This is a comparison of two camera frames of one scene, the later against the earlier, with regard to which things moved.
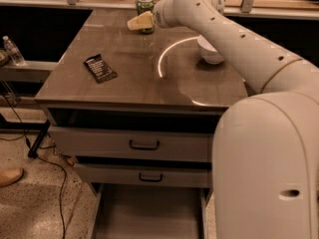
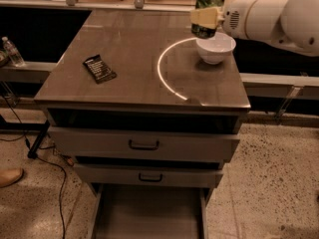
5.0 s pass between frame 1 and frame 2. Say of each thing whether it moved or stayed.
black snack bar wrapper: stayed
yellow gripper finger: moved
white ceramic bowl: stayed
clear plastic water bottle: stayed
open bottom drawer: stayed
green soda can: moved
